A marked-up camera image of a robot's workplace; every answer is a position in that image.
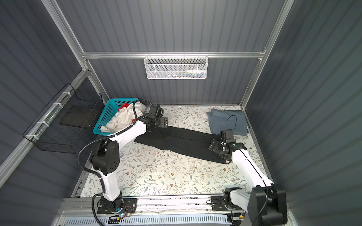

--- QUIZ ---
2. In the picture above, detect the black t shirt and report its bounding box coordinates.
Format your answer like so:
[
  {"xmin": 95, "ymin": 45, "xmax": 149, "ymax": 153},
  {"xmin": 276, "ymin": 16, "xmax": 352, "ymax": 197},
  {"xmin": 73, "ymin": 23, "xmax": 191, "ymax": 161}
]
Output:
[{"xmin": 135, "ymin": 126, "xmax": 226, "ymax": 164}]

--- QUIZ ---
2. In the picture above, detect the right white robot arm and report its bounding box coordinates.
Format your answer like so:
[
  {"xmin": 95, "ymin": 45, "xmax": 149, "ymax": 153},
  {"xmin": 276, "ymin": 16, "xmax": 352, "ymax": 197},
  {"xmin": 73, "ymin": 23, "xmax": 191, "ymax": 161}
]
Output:
[{"xmin": 209, "ymin": 130, "xmax": 288, "ymax": 226}]

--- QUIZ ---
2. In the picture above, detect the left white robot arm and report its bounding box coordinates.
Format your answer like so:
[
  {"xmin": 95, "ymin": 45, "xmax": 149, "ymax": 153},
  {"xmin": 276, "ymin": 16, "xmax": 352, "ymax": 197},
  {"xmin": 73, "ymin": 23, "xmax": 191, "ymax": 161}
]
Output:
[{"xmin": 90, "ymin": 103, "xmax": 168, "ymax": 216}]

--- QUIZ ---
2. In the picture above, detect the folded blue-grey t shirt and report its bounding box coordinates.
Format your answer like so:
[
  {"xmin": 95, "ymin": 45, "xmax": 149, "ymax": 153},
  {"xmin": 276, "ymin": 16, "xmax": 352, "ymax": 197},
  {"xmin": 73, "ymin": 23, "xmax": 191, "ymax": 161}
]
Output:
[{"xmin": 206, "ymin": 109, "xmax": 248, "ymax": 136}]

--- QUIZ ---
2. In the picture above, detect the white t shirt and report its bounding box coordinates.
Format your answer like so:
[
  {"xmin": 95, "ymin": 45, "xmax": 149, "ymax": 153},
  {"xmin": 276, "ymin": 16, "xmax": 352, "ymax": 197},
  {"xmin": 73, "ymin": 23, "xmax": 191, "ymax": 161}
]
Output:
[{"xmin": 101, "ymin": 102, "xmax": 146, "ymax": 133}]

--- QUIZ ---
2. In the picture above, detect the teal plastic laundry basket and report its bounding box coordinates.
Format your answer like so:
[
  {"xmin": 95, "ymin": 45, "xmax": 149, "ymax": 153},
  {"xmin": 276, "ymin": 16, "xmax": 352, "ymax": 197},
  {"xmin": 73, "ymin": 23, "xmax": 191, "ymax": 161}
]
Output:
[{"xmin": 93, "ymin": 98, "xmax": 138, "ymax": 136}]

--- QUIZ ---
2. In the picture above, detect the floral patterned table mat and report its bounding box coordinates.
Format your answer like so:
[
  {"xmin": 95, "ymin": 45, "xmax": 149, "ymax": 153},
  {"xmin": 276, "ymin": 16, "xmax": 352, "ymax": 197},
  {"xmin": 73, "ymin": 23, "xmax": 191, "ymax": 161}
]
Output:
[{"xmin": 79, "ymin": 105, "xmax": 266, "ymax": 197}]

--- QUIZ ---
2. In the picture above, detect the white wire mesh basket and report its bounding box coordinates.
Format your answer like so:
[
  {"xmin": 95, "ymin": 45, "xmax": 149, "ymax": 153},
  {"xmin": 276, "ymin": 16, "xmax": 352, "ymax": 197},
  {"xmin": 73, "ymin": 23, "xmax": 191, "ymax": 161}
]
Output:
[{"xmin": 144, "ymin": 53, "xmax": 209, "ymax": 80}]

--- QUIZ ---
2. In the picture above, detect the black wire mesh basket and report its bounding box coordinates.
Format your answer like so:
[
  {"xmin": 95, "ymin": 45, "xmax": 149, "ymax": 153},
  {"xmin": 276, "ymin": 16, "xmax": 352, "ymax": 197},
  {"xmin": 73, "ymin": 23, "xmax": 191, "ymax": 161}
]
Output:
[{"xmin": 23, "ymin": 83, "xmax": 104, "ymax": 154}]

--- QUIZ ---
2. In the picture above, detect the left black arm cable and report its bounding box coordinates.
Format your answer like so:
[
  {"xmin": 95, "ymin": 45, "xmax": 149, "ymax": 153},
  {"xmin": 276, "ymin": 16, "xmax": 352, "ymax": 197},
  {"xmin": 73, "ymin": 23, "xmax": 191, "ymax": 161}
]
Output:
[{"xmin": 77, "ymin": 98, "xmax": 155, "ymax": 226}]

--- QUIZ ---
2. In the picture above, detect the white perforated cable tray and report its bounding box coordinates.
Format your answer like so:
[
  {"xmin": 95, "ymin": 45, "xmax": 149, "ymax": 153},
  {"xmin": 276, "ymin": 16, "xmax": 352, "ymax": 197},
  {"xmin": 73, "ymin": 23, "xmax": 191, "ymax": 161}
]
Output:
[{"xmin": 63, "ymin": 214, "xmax": 232, "ymax": 226}]

